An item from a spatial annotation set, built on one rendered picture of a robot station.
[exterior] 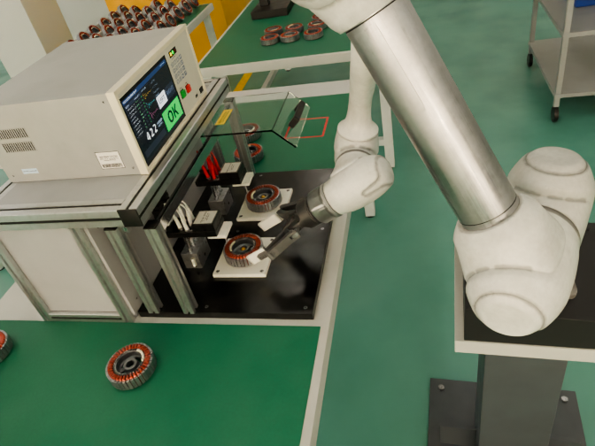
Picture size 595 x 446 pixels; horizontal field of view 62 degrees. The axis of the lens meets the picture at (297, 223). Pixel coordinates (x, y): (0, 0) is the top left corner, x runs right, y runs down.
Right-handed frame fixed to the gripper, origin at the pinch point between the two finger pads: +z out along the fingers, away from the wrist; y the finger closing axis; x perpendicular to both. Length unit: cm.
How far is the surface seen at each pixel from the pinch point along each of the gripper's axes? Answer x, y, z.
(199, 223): 14.7, -2.5, 7.0
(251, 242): -0.6, 2.5, 4.0
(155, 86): 45.9, 8.7, -6.1
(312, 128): -8, 77, 2
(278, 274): -8.0, -6.8, -1.9
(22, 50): 130, 302, 269
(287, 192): -5.0, 29.2, 0.9
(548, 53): -122, 263, -82
